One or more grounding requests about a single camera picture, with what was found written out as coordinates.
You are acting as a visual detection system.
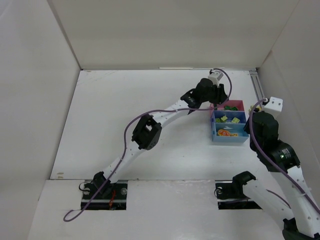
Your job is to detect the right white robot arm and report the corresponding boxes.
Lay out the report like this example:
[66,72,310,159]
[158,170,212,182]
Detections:
[232,111,320,240]

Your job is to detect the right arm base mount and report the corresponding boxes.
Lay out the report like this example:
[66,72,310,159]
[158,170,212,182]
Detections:
[214,171,262,210]

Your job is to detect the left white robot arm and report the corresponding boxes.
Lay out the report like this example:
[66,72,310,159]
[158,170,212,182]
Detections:
[92,78,229,197]

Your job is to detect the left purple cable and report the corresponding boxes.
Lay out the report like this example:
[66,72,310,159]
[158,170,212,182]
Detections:
[62,67,234,223]

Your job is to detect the orange flower print lego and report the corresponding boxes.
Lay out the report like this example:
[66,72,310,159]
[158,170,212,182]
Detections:
[217,129,231,137]

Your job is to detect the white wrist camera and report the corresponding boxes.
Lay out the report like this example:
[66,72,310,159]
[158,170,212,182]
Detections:
[262,96,283,119]
[207,70,224,86]

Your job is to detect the yellow curved lego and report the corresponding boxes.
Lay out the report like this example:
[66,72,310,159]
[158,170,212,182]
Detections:
[248,105,262,114]

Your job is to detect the purple-blue container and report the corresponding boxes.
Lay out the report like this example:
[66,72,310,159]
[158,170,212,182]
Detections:
[211,110,247,124]

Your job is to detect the light blue container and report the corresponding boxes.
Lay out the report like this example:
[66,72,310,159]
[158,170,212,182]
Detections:
[211,122,249,144]

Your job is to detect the pink container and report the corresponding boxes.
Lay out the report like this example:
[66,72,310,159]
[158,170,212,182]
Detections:
[210,100,245,112]

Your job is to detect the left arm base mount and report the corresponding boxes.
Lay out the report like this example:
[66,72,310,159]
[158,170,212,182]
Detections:
[78,180,128,211]

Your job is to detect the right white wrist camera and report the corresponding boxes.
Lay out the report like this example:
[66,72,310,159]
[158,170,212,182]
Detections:
[262,96,283,119]

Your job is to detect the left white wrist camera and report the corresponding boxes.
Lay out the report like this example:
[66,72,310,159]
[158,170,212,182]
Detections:
[207,70,224,86]

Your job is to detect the aluminium rail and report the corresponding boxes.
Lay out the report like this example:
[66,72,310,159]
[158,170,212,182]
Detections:
[249,69,265,100]

